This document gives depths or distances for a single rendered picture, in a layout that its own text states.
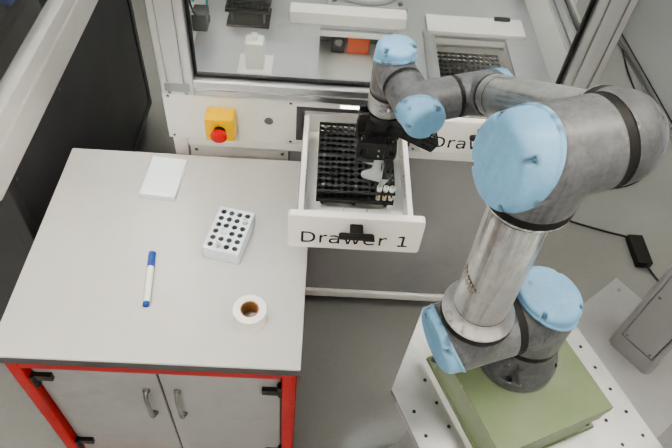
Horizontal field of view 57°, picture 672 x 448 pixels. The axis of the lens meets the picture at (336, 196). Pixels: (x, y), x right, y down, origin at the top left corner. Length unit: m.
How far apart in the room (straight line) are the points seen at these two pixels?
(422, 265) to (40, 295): 1.16
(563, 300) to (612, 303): 1.42
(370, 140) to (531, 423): 0.60
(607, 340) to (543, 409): 1.19
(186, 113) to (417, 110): 0.72
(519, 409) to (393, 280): 1.00
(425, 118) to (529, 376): 0.50
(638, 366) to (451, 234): 0.82
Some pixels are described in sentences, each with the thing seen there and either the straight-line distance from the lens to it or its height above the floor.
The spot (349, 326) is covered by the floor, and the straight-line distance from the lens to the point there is 2.22.
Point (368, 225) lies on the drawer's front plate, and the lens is 1.32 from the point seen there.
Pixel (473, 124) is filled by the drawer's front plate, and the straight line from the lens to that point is 1.57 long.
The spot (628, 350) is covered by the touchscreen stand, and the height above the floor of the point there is 0.08.
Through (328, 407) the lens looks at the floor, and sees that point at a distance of 2.09.
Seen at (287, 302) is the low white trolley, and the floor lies 0.76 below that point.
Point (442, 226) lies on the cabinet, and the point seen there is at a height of 0.48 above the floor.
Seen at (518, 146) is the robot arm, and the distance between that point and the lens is 0.69.
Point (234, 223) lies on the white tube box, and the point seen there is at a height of 0.80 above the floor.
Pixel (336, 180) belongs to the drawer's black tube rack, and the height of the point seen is 0.90.
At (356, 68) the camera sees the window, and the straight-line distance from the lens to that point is 1.47.
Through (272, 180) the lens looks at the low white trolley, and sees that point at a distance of 1.58.
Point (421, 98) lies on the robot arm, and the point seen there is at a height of 1.27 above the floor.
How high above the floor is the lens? 1.94
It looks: 49 degrees down
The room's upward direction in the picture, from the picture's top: 6 degrees clockwise
